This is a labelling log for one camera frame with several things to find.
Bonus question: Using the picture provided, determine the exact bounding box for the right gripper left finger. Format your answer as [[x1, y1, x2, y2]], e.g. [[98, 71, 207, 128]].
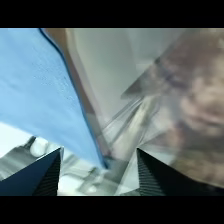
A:
[[0, 147, 64, 197]]

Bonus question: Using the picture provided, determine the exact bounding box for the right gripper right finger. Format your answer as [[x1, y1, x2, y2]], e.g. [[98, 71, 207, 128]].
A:
[[135, 147, 224, 197]]

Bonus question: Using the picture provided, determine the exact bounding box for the blue T-shirt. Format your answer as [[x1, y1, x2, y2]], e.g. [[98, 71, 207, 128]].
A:
[[0, 28, 110, 170]]

